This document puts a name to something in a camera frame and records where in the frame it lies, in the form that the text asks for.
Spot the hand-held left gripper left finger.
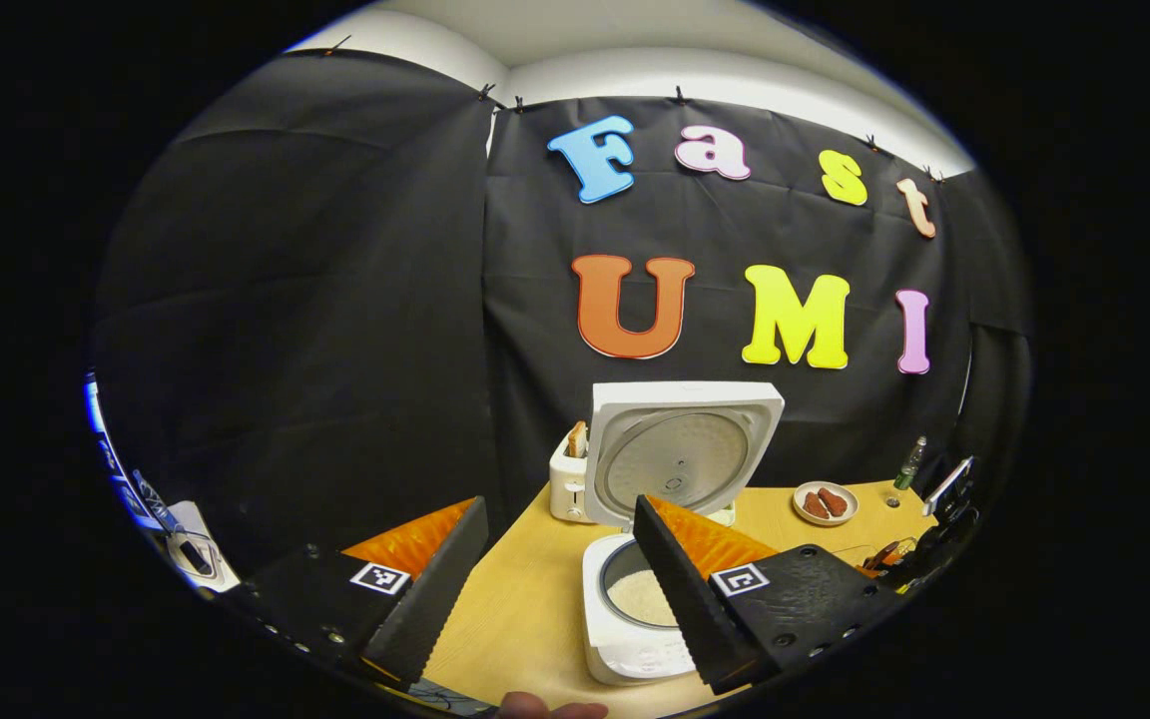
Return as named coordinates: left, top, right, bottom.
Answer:
left=221, top=495, right=491, bottom=692

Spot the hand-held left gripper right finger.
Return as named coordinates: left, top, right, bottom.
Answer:
left=632, top=494, right=885, bottom=697

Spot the white rice heap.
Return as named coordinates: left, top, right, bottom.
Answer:
left=607, top=569, right=681, bottom=628

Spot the white rice cooker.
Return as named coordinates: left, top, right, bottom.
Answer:
left=582, top=380, right=786, bottom=688

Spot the green glass bottle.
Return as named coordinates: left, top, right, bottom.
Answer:
left=894, top=435, right=928, bottom=490

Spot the small white plate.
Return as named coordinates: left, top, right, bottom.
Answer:
left=793, top=481, right=859, bottom=527

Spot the white toaster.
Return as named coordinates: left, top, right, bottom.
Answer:
left=549, top=429, right=596, bottom=523

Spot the white device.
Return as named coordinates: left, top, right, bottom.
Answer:
left=164, top=499, right=240, bottom=597

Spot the black backdrop cloth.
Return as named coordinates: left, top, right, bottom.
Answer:
left=91, top=48, right=1033, bottom=600

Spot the computer screen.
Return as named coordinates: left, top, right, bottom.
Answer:
left=84, top=371, right=169, bottom=530

